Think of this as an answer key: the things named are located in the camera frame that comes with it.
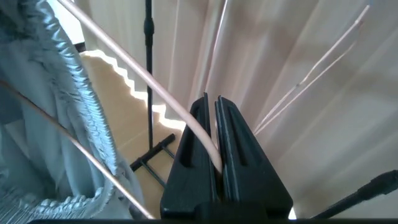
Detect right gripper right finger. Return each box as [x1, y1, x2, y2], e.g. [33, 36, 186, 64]
[214, 95, 294, 219]

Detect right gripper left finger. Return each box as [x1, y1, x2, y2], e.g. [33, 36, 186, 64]
[159, 92, 223, 219]

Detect pink clothes hanger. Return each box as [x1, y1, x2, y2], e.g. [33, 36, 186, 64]
[0, 0, 224, 220]
[252, 4, 371, 137]

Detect beige curtain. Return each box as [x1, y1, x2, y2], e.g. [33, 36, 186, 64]
[73, 0, 398, 219]

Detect black clothes rack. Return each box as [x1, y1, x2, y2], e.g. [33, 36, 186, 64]
[129, 0, 398, 220]

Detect pale grey shorts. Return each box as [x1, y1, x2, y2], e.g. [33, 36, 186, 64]
[0, 0, 146, 220]

